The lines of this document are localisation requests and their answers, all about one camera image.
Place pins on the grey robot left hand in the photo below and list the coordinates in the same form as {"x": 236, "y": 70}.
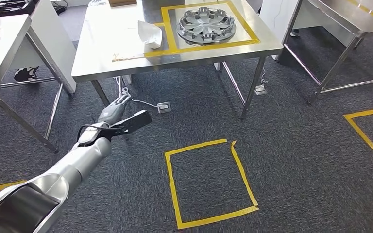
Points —
{"x": 112, "y": 111}

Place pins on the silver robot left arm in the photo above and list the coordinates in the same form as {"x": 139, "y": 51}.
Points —
{"x": 61, "y": 173}

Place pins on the steel workbench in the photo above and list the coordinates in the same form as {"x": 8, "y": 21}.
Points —
{"x": 115, "y": 38}

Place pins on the metal floor socket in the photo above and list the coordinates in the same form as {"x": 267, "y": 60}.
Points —
{"x": 260, "y": 90}
{"x": 164, "y": 107}

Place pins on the yellow bench marking tape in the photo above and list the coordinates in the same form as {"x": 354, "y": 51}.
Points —
{"x": 173, "y": 41}

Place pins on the black and white shoe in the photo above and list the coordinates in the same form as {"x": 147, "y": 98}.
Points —
{"x": 25, "y": 73}

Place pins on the white desk with steel legs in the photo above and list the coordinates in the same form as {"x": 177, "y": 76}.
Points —
{"x": 45, "y": 41}

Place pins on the cardboard box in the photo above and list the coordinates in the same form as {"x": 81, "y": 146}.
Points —
{"x": 122, "y": 2}

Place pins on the black round stool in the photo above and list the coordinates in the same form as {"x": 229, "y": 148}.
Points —
{"x": 97, "y": 2}

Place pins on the black power adapters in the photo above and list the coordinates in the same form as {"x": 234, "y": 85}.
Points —
{"x": 59, "y": 8}

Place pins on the grey wheel hubcap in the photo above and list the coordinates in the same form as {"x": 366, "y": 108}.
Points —
{"x": 205, "y": 25}

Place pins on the steel table with tape marks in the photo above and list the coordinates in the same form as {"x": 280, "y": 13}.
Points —
{"x": 0, "y": 48}

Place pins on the yellow marking tape strip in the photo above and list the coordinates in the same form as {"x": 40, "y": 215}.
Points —
{"x": 371, "y": 11}

